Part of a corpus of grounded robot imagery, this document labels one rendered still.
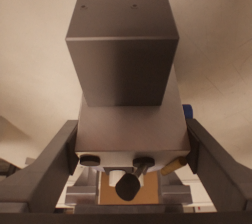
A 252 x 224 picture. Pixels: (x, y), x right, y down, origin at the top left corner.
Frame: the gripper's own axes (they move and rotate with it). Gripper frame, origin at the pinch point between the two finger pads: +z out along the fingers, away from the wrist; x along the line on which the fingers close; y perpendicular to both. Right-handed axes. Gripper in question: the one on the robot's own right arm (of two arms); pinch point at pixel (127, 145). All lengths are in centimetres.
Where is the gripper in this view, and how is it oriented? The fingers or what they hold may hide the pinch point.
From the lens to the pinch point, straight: 29.1
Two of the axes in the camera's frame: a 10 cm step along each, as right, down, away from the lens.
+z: -0.1, -8.2, 5.7
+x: -10.0, 0.1, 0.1
